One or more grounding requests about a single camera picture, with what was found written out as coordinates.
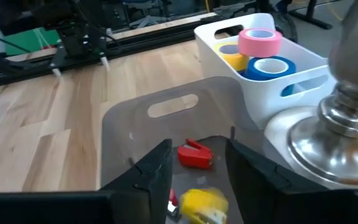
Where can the pink tape roll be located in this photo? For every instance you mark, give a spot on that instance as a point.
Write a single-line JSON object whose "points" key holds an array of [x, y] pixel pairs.
{"points": [[256, 48]]}

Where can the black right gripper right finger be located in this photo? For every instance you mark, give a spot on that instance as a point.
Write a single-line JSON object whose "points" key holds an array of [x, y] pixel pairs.
{"points": [[275, 202]]}

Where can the black aluminium table frame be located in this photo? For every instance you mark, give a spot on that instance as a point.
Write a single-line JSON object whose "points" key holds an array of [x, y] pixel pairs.
{"points": [[154, 39]]}

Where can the dark blue tape roll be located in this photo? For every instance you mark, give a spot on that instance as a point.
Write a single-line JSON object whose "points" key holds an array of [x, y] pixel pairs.
{"points": [[253, 73]]}

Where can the green board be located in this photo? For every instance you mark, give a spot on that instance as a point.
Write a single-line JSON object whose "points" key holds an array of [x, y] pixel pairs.
{"points": [[30, 40]]}

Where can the yellow tape roll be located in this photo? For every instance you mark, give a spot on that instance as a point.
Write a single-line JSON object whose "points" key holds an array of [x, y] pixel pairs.
{"points": [[236, 62]]}

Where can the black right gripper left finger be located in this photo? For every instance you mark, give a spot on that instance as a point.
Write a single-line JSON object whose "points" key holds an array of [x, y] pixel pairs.
{"points": [[129, 205]]}

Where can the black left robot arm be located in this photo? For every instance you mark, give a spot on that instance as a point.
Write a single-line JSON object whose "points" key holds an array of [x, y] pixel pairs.
{"points": [[73, 43]]}

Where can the silver lamp with white shade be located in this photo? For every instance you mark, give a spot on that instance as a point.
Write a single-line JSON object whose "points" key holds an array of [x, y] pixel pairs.
{"points": [[337, 155]]}

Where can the yellow mini stapler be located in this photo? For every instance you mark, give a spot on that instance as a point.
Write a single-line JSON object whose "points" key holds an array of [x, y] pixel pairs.
{"points": [[200, 202]]}

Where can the white plastic bin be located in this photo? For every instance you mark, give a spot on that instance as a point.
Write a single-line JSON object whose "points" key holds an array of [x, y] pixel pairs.
{"points": [[259, 99]]}

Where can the red mini stapler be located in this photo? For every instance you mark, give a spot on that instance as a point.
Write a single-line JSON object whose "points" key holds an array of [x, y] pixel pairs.
{"points": [[172, 197], [194, 158]]}

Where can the grey plastic bin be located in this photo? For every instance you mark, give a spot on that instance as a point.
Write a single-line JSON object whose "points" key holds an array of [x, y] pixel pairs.
{"points": [[135, 124]]}

